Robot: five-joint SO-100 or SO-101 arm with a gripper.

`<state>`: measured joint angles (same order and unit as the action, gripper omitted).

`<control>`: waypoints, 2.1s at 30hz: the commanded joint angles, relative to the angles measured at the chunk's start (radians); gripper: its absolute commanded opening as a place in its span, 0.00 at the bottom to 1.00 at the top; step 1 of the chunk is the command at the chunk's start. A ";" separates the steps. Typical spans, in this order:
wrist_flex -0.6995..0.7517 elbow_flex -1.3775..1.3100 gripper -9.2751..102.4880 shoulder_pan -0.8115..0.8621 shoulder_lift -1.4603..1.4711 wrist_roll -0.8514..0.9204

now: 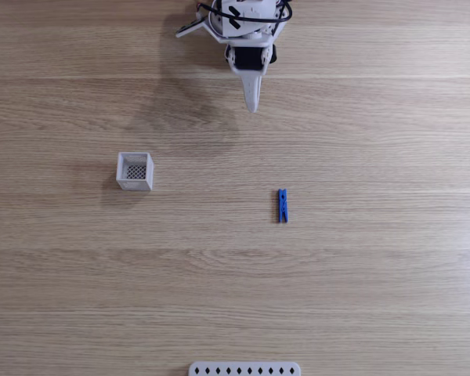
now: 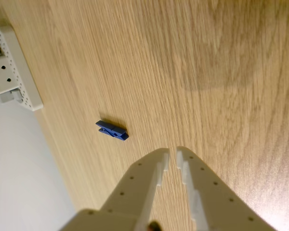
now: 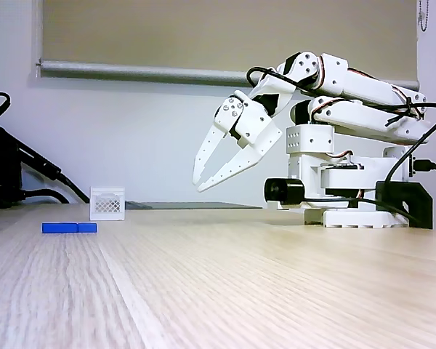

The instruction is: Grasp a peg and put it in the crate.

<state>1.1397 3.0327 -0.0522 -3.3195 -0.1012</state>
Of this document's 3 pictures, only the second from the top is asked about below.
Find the blue clothes peg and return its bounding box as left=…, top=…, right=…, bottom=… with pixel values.
left=95, top=119, right=130, bottom=141

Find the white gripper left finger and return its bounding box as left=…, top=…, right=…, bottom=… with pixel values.
left=59, top=148, right=171, bottom=231

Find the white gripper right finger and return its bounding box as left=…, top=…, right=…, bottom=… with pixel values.
left=176, top=145, right=279, bottom=231

